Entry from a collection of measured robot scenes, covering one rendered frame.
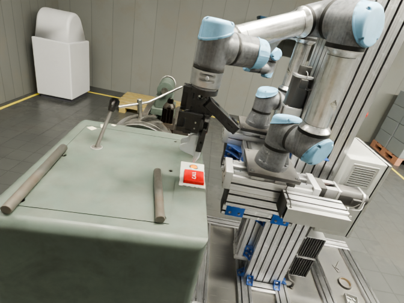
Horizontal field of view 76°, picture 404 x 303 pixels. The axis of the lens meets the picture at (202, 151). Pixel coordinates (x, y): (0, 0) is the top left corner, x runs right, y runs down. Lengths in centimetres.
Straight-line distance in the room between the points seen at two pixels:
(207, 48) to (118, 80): 518
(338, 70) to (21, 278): 102
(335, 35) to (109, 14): 500
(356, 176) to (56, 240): 127
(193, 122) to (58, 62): 431
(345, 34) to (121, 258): 84
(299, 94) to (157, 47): 432
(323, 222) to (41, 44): 459
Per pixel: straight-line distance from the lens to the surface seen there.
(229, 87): 538
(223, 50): 61
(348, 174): 143
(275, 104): 158
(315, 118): 98
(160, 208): 61
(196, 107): 65
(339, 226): 123
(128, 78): 566
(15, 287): 80
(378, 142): 623
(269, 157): 112
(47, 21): 494
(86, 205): 65
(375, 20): 94
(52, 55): 489
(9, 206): 66
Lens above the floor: 168
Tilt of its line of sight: 27 degrees down
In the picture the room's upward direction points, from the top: 12 degrees clockwise
